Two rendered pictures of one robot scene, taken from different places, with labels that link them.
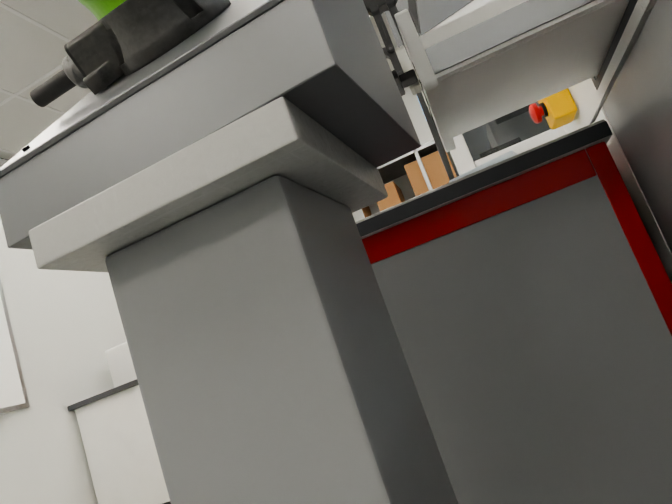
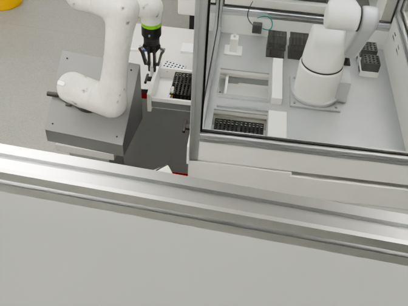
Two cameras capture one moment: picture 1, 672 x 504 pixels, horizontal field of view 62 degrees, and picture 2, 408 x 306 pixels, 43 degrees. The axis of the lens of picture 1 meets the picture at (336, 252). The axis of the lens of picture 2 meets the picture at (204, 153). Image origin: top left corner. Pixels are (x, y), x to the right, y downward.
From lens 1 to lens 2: 232 cm
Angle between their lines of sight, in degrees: 56
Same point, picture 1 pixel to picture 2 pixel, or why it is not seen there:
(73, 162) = (67, 138)
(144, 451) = not seen: outside the picture
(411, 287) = not seen: hidden behind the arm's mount
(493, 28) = (168, 105)
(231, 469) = not seen: hidden behind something
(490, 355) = (148, 126)
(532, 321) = (161, 124)
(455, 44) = (158, 104)
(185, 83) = (96, 142)
